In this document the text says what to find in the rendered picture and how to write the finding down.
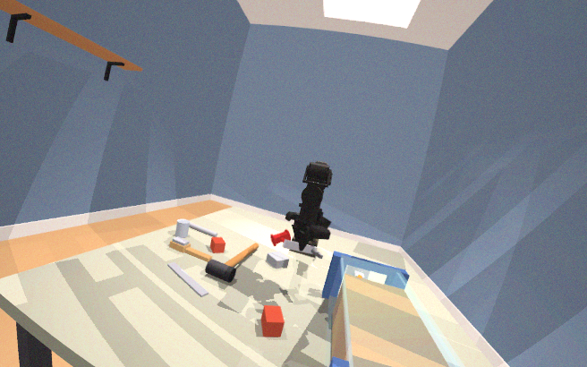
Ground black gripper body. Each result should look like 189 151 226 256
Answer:
285 203 331 240

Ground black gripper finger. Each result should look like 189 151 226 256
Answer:
292 225 305 243
299 230 312 252

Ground black mallet with wooden handle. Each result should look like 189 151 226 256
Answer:
205 243 259 283

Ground grey cylinder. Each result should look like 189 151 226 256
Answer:
175 219 191 238

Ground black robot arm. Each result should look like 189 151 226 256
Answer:
302 161 333 228

